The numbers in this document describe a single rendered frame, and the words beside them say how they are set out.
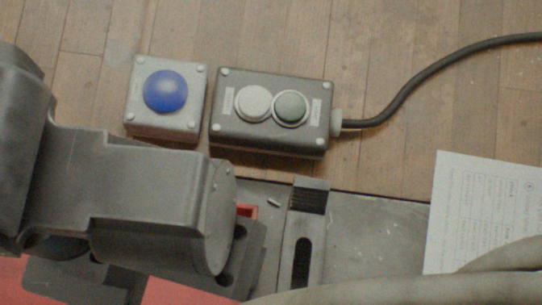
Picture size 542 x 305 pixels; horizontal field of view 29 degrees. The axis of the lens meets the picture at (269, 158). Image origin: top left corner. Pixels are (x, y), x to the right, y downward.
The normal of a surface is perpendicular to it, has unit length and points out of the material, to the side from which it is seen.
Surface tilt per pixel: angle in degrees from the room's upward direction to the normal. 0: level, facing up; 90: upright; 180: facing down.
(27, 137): 69
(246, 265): 78
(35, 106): 63
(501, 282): 14
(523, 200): 1
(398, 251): 0
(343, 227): 0
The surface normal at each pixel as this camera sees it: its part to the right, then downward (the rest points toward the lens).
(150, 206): -0.18, -0.35
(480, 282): 0.01, -0.51
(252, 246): 0.94, 0.25
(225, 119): 0.05, -0.32
